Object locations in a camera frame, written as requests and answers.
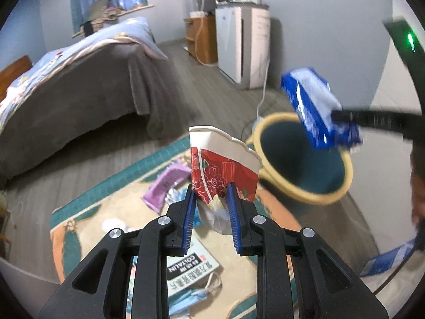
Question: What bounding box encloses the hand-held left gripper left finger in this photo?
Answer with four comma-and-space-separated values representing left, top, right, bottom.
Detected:
38, 184, 200, 319

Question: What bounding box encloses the white power cable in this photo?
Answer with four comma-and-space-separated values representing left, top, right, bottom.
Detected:
255, 56, 270, 122

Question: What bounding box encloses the blue and white carton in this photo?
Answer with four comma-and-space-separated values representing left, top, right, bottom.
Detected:
360, 239, 417, 277

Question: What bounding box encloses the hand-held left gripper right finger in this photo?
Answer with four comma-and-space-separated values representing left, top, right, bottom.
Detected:
227, 183, 389, 319

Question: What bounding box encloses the crushed red and white paper cup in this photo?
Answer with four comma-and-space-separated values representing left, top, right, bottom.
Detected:
189, 125, 263, 235

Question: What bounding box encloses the blue face mask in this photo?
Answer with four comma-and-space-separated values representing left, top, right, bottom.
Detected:
169, 271, 222, 316

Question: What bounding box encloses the bed with grey cover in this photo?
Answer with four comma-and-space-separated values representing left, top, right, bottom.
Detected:
0, 16, 190, 180

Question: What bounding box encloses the white air purifier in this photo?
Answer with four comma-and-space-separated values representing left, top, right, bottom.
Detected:
215, 5, 271, 90

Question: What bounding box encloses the person's right forearm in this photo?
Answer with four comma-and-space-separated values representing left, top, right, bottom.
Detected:
410, 146, 425, 236

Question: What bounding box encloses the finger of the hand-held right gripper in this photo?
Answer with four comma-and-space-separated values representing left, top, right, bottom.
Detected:
331, 108, 425, 140

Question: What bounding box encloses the blue and white snack packet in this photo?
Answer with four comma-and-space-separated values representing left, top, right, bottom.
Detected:
280, 67, 362, 152

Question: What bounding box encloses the wooden nightstand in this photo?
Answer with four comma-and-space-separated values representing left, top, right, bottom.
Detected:
184, 15, 219, 64

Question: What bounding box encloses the silver foil wrapper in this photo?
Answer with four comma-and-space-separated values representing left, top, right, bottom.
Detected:
165, 188, 186, 207

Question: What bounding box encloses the brown clutter pile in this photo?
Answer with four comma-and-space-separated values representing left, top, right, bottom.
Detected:
71, 0, 121, 38

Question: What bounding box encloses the purple packet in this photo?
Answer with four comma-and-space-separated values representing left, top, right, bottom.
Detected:
142, 164, 191, 212

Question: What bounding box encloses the teal and beige rug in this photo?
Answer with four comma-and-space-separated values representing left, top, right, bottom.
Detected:
50, 133, 299, 319

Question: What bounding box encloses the light blue printed quilt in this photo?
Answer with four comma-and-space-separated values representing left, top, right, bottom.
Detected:
0, 16, 170, 123

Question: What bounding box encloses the wooden headboard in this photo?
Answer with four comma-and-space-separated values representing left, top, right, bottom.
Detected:
0, 56, 34, 102

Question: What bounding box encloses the teal bin with yellow rim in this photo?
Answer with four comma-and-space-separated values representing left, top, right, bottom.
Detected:
246, 112, 354, 205

